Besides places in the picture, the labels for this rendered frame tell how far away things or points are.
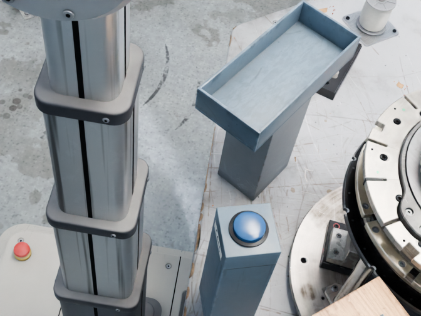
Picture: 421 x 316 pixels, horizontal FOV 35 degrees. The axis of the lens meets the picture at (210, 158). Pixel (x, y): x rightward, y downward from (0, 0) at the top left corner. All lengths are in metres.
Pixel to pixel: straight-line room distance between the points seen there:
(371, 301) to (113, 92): 0.37
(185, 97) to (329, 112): 1.04
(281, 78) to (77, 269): 0.44
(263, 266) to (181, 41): 1.66
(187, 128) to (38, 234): 0.71
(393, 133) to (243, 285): 0.28
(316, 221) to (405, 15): 0.58
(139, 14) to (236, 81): 1.57
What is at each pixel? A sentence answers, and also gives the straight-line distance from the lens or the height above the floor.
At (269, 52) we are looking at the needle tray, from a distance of 1.03.
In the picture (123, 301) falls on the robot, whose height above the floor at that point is 0.66.
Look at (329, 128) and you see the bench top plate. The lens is 1.28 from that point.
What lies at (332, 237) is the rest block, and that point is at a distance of 1.09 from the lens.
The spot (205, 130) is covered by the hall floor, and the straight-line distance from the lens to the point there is 2.20.
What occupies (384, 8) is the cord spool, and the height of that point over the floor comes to 0.86.
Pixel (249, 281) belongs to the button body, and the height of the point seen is 0.95.
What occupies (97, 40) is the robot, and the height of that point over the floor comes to 1.27.
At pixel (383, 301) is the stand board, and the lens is 0.81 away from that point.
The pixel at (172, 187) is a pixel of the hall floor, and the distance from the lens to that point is 2.07.
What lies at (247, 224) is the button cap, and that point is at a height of 1.04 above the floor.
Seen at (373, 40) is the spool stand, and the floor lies 0.79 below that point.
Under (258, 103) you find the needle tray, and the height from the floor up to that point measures 1.02.
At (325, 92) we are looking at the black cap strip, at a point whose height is 0.79.
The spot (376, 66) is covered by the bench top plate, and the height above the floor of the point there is 0.78.
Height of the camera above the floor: 1.77
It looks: 56 degrees down
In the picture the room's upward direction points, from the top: 10 degrees clockwise
